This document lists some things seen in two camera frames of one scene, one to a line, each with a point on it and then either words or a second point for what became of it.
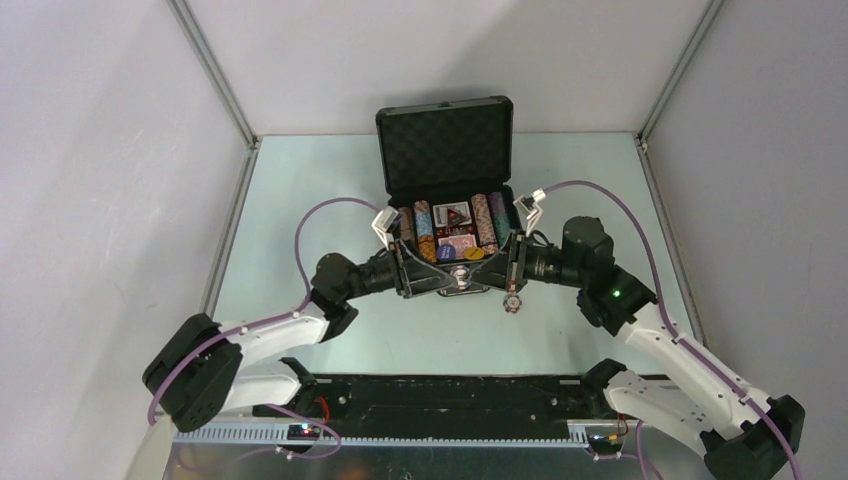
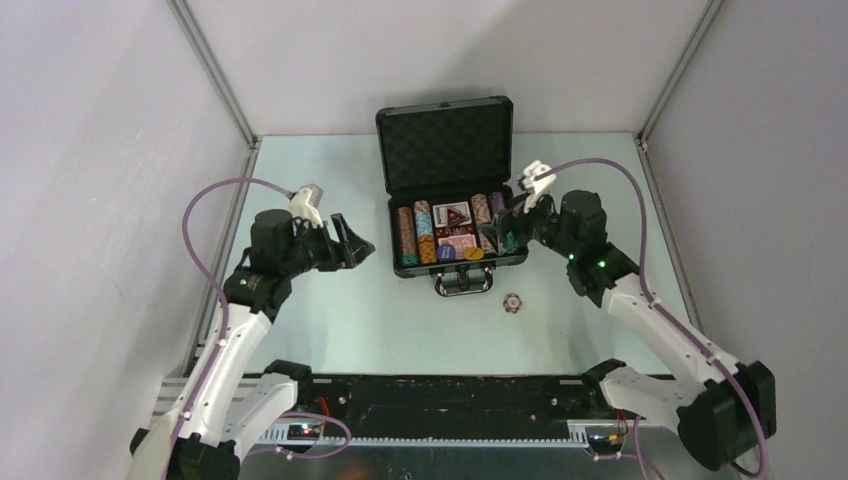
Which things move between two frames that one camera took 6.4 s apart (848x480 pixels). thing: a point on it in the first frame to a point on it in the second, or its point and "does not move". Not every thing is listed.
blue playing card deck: [441, 213] does not move
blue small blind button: [446, 252] does not move
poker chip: [512, 303] does not move
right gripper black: [518, 259] to [520, 216]
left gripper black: [400, 268] to [338, 241]
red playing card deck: [459, 243] does not move
